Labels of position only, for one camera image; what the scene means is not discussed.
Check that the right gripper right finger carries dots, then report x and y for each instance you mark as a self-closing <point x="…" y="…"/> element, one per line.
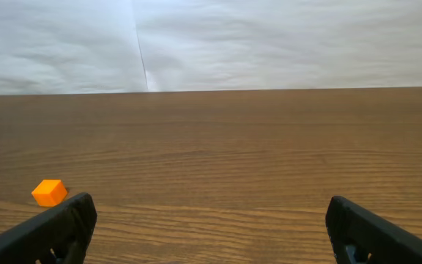
<point x="361" y="231"/>

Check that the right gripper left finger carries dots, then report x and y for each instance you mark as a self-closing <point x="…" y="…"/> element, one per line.
<point x="55" y="225"/>

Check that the orange cube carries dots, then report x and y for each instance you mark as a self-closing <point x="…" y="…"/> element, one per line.
<point x="48" y="194"/>

